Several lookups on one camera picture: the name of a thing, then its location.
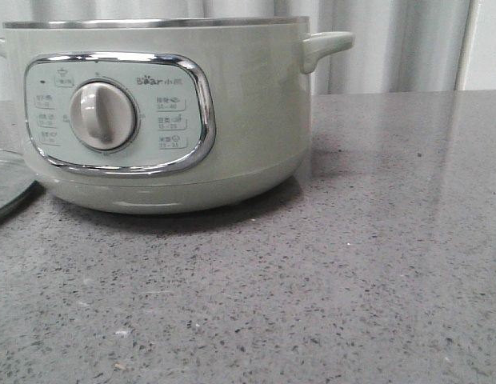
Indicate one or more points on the glass pot lid steel rim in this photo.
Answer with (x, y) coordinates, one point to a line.
(18, 187)

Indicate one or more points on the pale green electric cooking pot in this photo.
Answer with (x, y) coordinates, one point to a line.
(163, 116)

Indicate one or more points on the white pleated curtain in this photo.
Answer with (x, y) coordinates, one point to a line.
(399, 45)

